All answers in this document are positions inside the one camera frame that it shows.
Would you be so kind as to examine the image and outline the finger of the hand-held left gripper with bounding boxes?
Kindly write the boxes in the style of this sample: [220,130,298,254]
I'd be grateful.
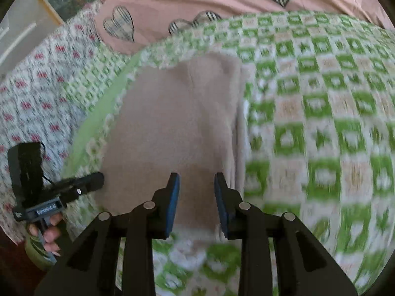
[59,172,105,199]

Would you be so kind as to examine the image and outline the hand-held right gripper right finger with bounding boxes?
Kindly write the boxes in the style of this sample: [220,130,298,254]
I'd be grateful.
[214,173,358,296]

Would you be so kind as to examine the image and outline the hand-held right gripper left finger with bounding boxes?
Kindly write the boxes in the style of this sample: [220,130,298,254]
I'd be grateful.
[39,173,181,296]

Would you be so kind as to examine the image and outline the beige knitted sweater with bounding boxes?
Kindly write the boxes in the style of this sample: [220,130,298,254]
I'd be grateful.
[100,52,250,244]

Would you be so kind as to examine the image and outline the person's left hand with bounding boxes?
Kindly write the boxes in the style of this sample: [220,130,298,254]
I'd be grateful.
[29,214,64,252]

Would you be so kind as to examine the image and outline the floral bed sheet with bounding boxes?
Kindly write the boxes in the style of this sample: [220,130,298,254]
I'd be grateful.
[0,0,105,244]

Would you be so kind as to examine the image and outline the green checkered blanket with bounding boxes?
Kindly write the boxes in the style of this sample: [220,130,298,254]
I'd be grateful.
[60,11,395,296]

